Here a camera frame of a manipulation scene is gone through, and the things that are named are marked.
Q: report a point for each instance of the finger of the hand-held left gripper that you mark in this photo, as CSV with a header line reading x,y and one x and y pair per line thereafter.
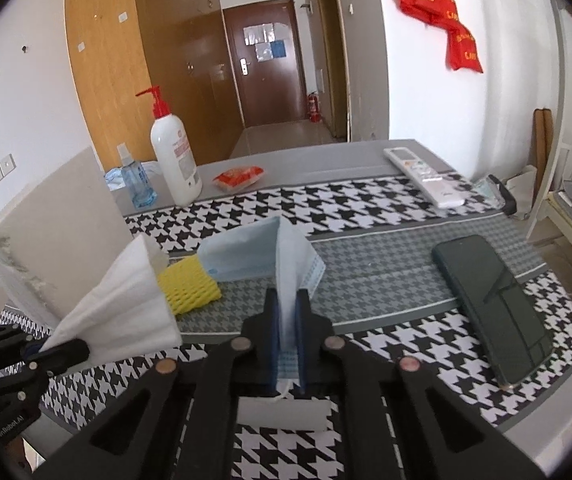
x,y
65,353

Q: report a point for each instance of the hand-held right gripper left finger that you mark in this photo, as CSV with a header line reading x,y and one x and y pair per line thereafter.
x,y
272,340

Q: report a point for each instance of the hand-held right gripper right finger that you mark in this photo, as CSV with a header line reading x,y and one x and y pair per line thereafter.
x,y
304,340

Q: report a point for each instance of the white tissue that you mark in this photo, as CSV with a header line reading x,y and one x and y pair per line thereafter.
x,y
120,310

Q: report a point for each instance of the blue face mask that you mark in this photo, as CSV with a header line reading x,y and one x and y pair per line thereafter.
x,y
286,260

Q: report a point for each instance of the yellow foam sponge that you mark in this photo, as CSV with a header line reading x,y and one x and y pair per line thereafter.
x,y
190,285

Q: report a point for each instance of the white foam box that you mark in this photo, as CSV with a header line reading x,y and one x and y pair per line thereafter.
x,y
55,220

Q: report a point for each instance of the houndstooth tablecloth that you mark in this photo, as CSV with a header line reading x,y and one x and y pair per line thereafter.
x,y
391,240

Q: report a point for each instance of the red snack packet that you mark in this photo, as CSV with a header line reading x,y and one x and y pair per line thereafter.
x,y
238,177

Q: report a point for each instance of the clear blue spray bottle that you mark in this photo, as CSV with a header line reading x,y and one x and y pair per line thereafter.
x,y
135,180

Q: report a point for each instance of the black smartphone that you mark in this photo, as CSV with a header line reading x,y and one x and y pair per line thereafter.
x,y
493,305

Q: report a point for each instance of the white remote control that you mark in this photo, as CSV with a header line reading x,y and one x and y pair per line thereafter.
x,y
423,175

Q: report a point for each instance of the white pump bottle red pump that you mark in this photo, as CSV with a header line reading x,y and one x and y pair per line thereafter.
x,y
175,160

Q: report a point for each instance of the red fire extinguisher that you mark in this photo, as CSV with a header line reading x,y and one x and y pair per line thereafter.
x,y
314,107

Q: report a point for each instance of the clear plastic packet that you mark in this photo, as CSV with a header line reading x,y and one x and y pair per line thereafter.
x,y
496,192

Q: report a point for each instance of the dark brown entrance door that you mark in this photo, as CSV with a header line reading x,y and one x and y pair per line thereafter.
x,y
266,85

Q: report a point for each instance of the white bag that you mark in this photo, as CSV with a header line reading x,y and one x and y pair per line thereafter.
x,y
522,190

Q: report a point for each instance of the wooden wardrobe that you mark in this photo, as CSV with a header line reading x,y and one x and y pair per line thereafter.
x,y
115,85

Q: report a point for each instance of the blue paper notice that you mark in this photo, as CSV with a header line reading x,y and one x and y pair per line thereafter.
x,y
278,50

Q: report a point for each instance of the white paper notice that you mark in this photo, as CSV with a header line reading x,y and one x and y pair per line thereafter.
x,y
258,35

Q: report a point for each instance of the brown wooden boards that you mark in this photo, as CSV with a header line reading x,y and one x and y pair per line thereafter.
x,y
543,150

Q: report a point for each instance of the brown side door frame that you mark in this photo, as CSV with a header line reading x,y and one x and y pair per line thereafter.
x,y
336,60

